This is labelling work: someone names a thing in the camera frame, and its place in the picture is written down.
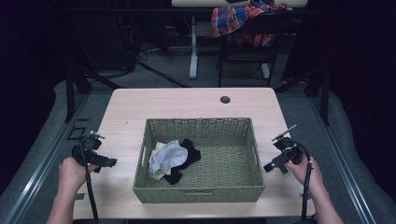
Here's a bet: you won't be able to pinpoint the cream cloth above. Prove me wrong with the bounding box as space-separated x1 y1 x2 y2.
148 141 173 182

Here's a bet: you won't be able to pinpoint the person's right hand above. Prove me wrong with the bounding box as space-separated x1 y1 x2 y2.
284 154 325 191

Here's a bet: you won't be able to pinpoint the grey metal floor rail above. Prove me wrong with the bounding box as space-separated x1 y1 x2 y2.
307 92 378 224
2 92 92 224

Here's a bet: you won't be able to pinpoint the person's left hand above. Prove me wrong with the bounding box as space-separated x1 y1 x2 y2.
58 156 100 196

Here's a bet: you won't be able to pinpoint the black floor cables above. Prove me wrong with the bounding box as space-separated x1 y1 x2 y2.
122 18 194 89

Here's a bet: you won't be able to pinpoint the black chair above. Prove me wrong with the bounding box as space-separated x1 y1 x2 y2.
216 11 283 89

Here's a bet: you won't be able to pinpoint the plaid cloth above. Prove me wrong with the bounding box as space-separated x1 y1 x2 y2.
210 0 288 48

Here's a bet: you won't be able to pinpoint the black metal stand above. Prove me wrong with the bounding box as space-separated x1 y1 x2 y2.
274 60 332 127
64 63 123 124

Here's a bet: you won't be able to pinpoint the black cloth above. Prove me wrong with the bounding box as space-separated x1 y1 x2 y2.
162 137 203 186

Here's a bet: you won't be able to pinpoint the light grey cloth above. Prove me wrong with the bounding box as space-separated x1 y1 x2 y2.
148 139 190 175

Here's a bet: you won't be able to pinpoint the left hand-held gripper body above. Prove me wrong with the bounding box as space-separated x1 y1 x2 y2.
71 131 109 167

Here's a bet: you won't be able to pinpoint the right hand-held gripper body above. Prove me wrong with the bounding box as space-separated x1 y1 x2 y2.
271 123 305 166

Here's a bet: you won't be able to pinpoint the green woven basket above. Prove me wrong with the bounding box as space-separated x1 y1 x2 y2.
132 117 266 204

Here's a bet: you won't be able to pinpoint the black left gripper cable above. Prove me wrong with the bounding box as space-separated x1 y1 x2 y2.
78 136 101 224

